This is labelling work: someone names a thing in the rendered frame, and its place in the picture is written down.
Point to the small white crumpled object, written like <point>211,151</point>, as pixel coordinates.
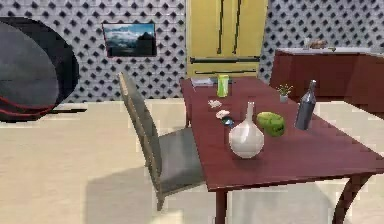
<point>214,103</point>

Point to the small pink white object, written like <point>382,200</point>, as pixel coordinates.
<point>222,114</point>

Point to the small blue black object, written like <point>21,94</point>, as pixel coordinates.
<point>228,121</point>

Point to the green cup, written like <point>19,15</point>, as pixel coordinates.
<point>222,86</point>

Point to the wooden chair grey seat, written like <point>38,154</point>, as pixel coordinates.
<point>176,156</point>

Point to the white round vase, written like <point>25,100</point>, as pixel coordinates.
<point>246,140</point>

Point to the yellow fridge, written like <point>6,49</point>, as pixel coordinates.
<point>203,33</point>

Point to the green round fruit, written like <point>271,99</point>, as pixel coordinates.
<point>271,124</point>

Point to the small potted plant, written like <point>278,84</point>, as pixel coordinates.
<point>284,92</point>

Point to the framed mountain picture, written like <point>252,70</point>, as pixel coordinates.
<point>130,40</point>

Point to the grey metal bottle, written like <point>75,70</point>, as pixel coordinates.
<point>306,110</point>

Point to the dark red dining table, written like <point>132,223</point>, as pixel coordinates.
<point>300,156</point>

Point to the brown object on counter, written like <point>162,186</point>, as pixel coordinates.
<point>317,43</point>

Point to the dark red kitchen counter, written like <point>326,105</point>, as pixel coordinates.
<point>333,76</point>

